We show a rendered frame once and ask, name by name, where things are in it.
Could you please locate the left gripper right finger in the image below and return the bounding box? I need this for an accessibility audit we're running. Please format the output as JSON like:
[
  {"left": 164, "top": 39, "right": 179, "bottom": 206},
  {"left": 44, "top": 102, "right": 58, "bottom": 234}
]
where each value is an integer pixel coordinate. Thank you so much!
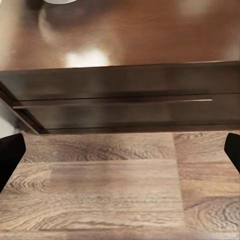
[{"left": 224, "top": 132, "right": 240, "bottom": 173}]

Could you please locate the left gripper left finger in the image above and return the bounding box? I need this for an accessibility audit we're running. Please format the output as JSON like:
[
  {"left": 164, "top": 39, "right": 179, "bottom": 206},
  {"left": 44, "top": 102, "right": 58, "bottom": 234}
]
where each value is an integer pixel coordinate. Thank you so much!
[{"left": 0, "top": 133, "right": 26, "bottom": 193}]

